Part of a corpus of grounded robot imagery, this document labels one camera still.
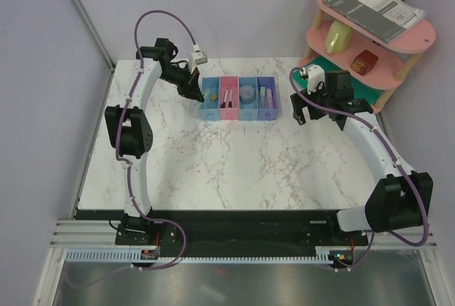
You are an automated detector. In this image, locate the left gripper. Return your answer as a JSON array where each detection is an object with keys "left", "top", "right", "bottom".
[{"left": 159, "top": 64, "right": 203, "bottom": 102}]

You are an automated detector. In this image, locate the pink highlighter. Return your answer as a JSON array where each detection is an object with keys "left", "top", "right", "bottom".
[{"left": 266, "top": 88, "right": 274, "bottom": 109}]

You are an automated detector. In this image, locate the purple drawer box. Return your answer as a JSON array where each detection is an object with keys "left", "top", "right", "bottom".
[{"left": 257, "top": 77, "right": 279, "bottom": 121}]

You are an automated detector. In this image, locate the light blue drawer box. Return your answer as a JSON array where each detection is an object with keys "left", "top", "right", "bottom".
[{"left": 199, "top": 77, "right": 220, "bottom": 121}]

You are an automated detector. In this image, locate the long green highlighter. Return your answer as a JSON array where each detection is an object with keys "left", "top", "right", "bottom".
[{"left": 259, "top": 86, "right": 267, "bottom": 109}]

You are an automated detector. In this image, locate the pink drawer box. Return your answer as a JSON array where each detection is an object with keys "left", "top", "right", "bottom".
[{"left": 220, "top": 76, "right": 240, "bottom": 120}]

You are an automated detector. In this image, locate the blue whiteboard marker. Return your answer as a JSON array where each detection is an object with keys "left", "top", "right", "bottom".
[{"left": 220, "top": 88, "right": 230, "bottom": 109}]

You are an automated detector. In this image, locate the teal blue drawer box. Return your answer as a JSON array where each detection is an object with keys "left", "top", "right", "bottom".
[{"left": 239, "top": 77, "right": 259, "bottom": 121}]

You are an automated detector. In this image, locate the jar of rubber bands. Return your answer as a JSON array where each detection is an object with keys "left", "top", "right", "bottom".
[{"left": 239, "top": 85, "right": 255, "bottom": 105}]

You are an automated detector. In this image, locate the small green highlighter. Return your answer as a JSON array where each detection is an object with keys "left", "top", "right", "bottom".
[{"left": 195, "top": 90, "right": 210, "bottom": 110}]

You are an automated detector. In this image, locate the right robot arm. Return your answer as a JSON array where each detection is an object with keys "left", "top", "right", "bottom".
[{"left": 289, "top": 65, "right": 433, "bottom": 246}]

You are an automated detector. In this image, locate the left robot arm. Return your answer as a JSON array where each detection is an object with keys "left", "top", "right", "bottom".
[{"left": 105, "top": 38, "right": 208, "bottom": 246}]

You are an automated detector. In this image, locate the green folder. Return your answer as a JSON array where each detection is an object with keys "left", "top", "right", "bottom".
[{"left": 305, "top": 56, "right": 381, "bottom": 105}]

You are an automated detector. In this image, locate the pink three-tier shelf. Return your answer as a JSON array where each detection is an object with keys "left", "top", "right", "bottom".
[{"left": 299, "top": 0, "right": 436, "bottom": 113}]

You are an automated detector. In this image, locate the red brown cube box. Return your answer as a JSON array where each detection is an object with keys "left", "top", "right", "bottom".
[{"left": 350, "top": 50, "right": 378, "bottom": 76}]

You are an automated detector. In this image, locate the grey setup guide booklet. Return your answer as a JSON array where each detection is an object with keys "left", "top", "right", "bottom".
[{"left": 323, "top": 0, "right": 426, "bottom": 43}]

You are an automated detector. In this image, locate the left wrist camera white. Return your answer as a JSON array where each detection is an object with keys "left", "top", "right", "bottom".
[{"left": 188, "top": 51, "right": 208, "bottom": 71}]

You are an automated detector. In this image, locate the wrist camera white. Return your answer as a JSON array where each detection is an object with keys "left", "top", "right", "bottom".
[
  {"left": 188, "top": 51, "right": 208, "bottom": 71},
  {"left": 304, "top": 65, "right": 325, "bottom": 95}
]

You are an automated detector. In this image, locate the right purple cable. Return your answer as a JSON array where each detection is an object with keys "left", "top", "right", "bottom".
[{"left": 289, "top": 67, "right": 429, "bottom": 272}]

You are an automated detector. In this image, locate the purple cable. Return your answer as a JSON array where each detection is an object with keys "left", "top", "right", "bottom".
[
  {"left": 63, "top": 10, "right": 198, "bottom": 289},
  {"left": 289, "top": 67, "right": 429, "bottom": 272}
]

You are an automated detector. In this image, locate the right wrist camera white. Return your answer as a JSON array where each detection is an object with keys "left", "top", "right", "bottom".
[{"left": 304, "top": 65, "right": 325, "bottom": 95}]

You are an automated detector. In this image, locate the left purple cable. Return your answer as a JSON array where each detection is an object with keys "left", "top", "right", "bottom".
[{"left": 63, "top": 10, "right": 198, "bottom": 289}]

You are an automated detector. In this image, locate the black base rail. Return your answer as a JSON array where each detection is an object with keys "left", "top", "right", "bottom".
[{"left": 75, "top": 210, "right": 368, "bottom": 258}]

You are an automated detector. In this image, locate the white cable duct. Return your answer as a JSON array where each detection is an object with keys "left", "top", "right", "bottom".
[{"left": 65, "top": 247, "right": 353, "bottom": 264}]

